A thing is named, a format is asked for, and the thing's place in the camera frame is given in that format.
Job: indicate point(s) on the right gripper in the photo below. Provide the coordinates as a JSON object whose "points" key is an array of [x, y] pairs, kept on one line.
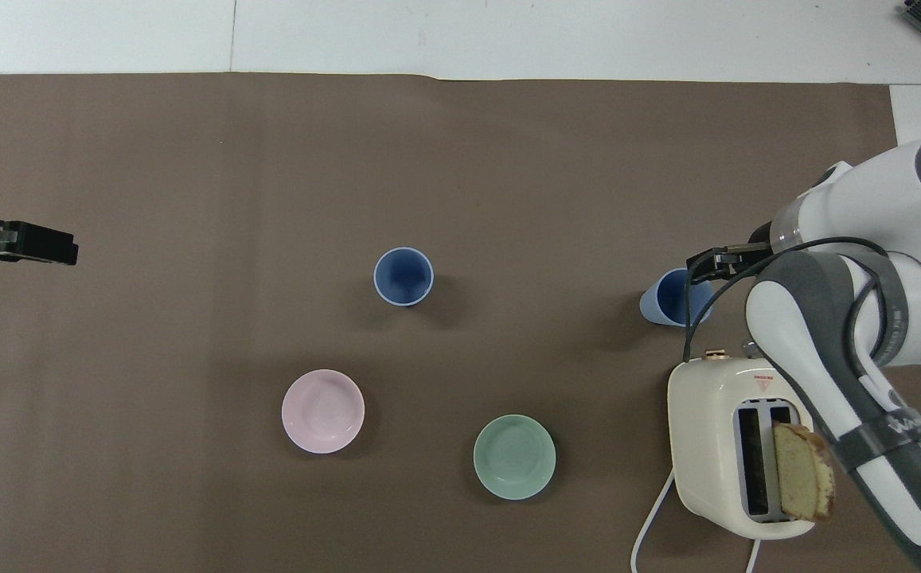
{"points": [[761, 236]]}

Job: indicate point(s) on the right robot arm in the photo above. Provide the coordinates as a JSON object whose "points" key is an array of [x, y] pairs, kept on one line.
{"points": [[850, 199]]}

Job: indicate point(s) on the light blue cup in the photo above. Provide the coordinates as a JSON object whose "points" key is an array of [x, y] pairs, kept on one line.
{"points": [[667, 301]]}

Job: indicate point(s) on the cream toaster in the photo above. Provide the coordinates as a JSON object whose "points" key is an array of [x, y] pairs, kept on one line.
{"points": [[707, 446]]}

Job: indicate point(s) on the bread slice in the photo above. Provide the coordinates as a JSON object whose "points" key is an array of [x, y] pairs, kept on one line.
{"points": [[804, 477]]}

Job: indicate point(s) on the green bowl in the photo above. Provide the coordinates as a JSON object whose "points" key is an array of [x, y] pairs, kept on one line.
{"points": [[514, 458]]}

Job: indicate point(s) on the dark blue cup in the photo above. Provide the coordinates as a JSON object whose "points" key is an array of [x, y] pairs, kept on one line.
{"points": [[403, 276]]}

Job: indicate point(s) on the pink bowl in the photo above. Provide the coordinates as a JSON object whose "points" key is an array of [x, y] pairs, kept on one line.
{"points": [[323, 411]]}

